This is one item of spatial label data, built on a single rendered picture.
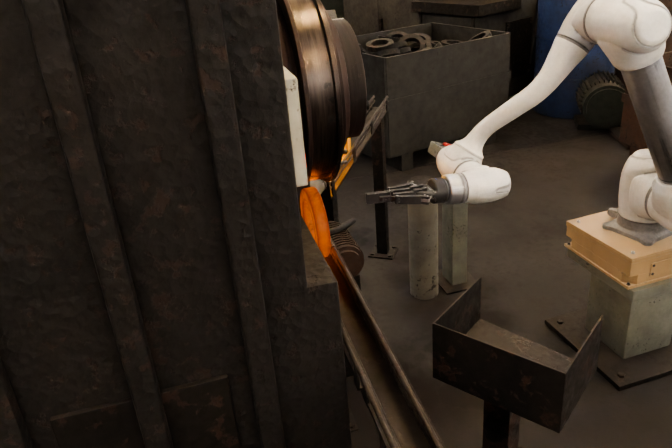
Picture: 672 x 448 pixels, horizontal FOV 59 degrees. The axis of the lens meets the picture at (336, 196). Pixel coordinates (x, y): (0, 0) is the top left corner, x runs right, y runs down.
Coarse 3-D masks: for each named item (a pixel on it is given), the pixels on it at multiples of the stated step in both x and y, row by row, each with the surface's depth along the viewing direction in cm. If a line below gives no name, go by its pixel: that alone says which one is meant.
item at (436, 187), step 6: (432, 180) 173; (438, 180) 173; (444, 180) 173; (426, 186) 175; (432, 186) 173; (438, 186) 172; (444, 186) 172; (420, 192) 171; (426, 192) 171; (432, 192) 171; (438, 192) 171; (444, 192) 172; (432, 198) 171; (438, 198) 172; (444, 198) 173
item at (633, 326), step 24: (600, 288) 210; (576, 312) 232; (600, 312) 212; (624, 312) 200; (648, 312) 200; (576, 336) 219; (624, 336) 202; (648, 336) 205; (600, 360) 206; (624, 360) 205; (648, 360) 204; (624, 384) 195
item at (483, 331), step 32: (480, 288) 133; (448, 320) 123; (480, 320) 136; (448, 352) 118; (480, 352) 113; (512, 352) 108; (544, 352) 126; (480, 384) 116; (512, 384) 111; (544, 384) 106; (576, 384) 110; (512, 416) 125; (544, 416) 109
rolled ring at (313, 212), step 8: (304, 192) 152; (312, 192) 150; (304, 200) 155; (312, 200) 148; (320, 200) 148; (304, 208) 159; (312, 208) 147; (320, 208) 147; (304, 216) 161; (312, 216) 148; (320, 216) 147; (312, 224) 161; (320, 224) 146; (328, 224) 147; (312, 232) 161; (320, 232) 146; (328, 232) 147; (320, 240) 147; (328, 240) 148; (320, 248) 149; (328, 248) 149
